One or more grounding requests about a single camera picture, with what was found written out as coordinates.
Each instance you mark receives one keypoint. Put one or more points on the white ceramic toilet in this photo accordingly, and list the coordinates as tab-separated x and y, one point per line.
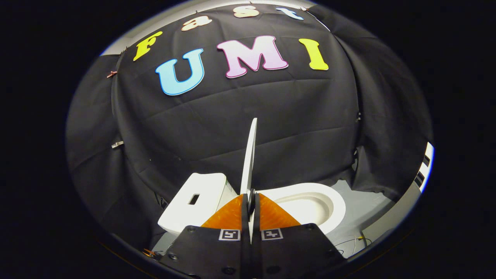
182	217

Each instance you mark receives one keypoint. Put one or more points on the white black striped panel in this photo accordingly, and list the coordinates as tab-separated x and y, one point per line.
426	162

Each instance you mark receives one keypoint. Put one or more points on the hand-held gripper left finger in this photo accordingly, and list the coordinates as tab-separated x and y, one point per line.
245	217

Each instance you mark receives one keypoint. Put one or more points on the black backdrop cloth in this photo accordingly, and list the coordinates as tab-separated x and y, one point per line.
294	116

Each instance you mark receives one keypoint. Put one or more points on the white toilet lid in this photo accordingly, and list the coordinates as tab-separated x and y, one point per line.
250	162

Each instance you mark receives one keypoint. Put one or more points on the copper cloth clip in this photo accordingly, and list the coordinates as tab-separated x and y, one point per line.
112	73

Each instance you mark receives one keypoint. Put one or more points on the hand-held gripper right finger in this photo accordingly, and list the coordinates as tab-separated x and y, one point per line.
257	252

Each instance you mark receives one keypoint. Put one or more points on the silver cloth clip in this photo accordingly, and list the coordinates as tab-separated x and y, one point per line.
117	144

